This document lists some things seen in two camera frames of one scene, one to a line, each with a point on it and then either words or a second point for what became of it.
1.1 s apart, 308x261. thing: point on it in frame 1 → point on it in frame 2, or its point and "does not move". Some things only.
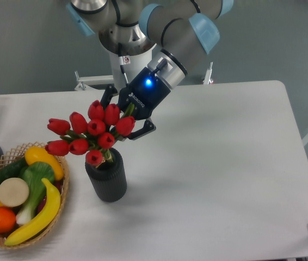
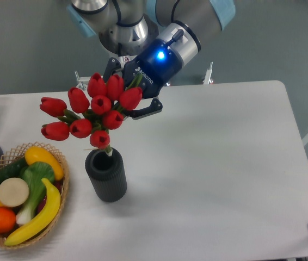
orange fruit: (0, 221) does not move
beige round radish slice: (13, 192) does not move
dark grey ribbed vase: (108, 180) does not move
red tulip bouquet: (94, 137) → (99, 111)
